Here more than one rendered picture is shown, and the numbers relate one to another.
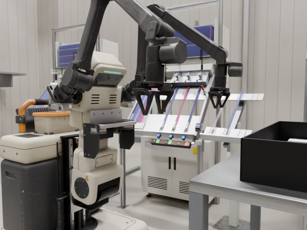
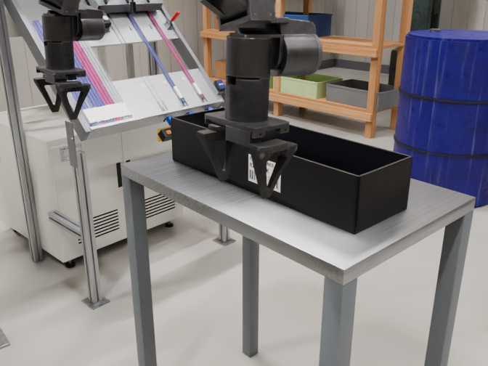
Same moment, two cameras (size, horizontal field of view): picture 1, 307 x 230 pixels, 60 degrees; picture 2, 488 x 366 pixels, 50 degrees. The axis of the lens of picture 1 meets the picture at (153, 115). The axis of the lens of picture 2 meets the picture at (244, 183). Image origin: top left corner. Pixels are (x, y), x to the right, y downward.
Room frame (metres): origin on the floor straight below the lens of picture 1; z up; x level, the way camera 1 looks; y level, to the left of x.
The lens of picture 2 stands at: (0.65, 0.66, 1.23)
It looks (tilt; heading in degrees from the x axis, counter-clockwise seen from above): 21 degrees down; 284
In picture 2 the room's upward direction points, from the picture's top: straight up
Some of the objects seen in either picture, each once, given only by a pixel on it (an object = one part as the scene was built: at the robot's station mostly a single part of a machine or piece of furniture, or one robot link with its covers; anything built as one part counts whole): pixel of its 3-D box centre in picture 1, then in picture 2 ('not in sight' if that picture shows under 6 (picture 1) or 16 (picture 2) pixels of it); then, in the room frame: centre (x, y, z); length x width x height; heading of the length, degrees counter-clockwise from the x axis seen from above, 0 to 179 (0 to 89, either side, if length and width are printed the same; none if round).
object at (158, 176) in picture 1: (185, 164); not in sight; (2.75, -0.34, 0.31); 0.70 x 0.65 x 0.62; 61
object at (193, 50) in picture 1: (187, 44); not in sight; (2.61, -0.33, 1.52); 0.51 x 0.13 x 0.27; 61
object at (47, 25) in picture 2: (222, 70); (59, 27); (1.29, -0.33, 1.14); 0.07 x 0.06 x 0.07; 67
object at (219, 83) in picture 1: (219, 83); (59, 59); (1.29, -0.32, 1.08); 0.10 x 0.07 x 0.07; 147
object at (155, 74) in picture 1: (155, 75); (246, 103); (0.82, 0.00, 1.08); 0.10 x 0.07 x 0.07; 146
